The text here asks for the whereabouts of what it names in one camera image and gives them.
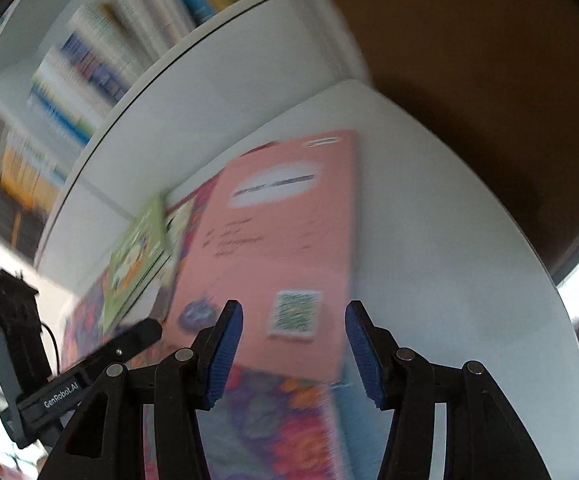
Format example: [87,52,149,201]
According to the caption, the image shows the green illustrated book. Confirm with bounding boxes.
[102,194,168,333]

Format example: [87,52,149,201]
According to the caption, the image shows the row of shelved books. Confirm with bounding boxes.
[0,0,240,258]

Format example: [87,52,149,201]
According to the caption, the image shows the floral patterned mat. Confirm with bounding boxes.
[62,271,353,479]

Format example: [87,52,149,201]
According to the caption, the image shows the red orange book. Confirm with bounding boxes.
[163,130,355,382]

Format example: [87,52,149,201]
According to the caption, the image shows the brown wooden cabinet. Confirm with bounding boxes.
[334,0,579,280]

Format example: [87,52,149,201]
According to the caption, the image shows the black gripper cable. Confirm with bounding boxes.
[38,320,63,373]

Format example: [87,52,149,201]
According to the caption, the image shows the white bookshelf cabinet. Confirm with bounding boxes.
[0,0,579,479]

